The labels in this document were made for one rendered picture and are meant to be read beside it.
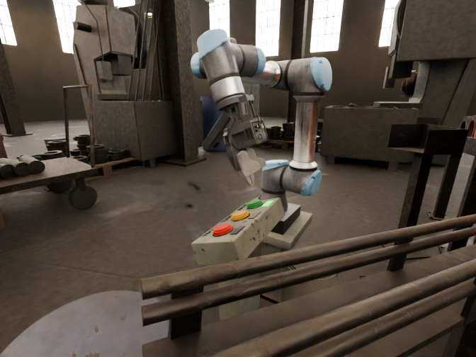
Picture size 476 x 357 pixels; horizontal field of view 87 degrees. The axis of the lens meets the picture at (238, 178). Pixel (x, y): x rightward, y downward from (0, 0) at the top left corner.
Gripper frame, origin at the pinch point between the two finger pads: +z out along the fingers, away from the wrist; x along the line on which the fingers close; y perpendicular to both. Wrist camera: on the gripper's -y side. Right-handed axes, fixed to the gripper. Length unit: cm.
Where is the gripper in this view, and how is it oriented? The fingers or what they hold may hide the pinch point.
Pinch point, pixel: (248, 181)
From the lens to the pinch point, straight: 63.4
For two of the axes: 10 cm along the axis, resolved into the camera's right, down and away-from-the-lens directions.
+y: 8.2, -1.8, -5.5
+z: 3.0, 9.5, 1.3
